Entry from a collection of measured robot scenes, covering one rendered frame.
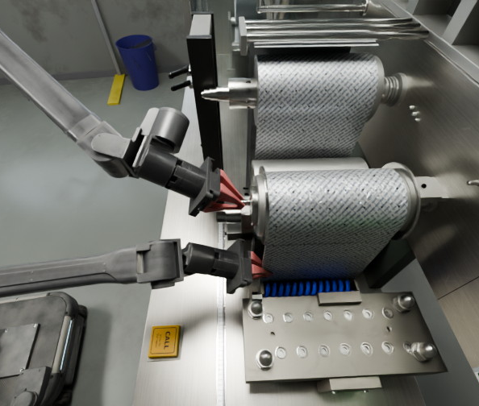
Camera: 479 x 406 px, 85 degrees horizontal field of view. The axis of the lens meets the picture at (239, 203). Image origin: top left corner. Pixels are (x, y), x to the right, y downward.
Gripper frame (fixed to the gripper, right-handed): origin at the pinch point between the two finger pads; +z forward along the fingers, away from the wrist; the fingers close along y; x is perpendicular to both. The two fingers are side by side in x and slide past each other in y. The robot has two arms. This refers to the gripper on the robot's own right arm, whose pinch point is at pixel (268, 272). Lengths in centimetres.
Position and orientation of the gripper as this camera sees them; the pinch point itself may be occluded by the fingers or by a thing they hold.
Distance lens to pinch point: 61.8
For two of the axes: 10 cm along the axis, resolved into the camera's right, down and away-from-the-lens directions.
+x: 4.9, -5.5, -6.7
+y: 0.4, 7.9, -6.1
